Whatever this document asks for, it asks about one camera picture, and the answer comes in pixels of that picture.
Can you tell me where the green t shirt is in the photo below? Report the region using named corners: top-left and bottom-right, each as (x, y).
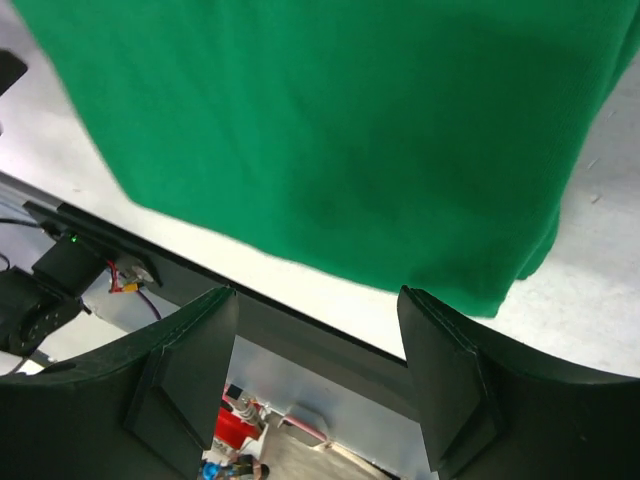
top-left (15, 1), bottom-right (639, 317)

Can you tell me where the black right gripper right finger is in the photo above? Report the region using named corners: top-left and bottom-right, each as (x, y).
top-left (397, 287), bottom-right (639, 479)

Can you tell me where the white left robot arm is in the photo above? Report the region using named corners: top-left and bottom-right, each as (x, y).
top-left (1, 236), bottom-right (107, 357)

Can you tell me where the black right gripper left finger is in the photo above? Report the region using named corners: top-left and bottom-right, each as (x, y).
top-left (1, 288), bottom-right (239, 479)

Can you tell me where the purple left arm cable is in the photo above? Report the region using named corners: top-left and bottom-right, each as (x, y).
top-left (134, 287), bottom-right (164, 321)

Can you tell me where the aluminium frame rail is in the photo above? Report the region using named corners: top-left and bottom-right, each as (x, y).
top-left (1, 173), bottom-right (57, 222)

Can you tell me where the red object below table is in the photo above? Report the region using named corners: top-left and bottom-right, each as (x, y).
top-left (214, 383), bottom-right (266, 450)

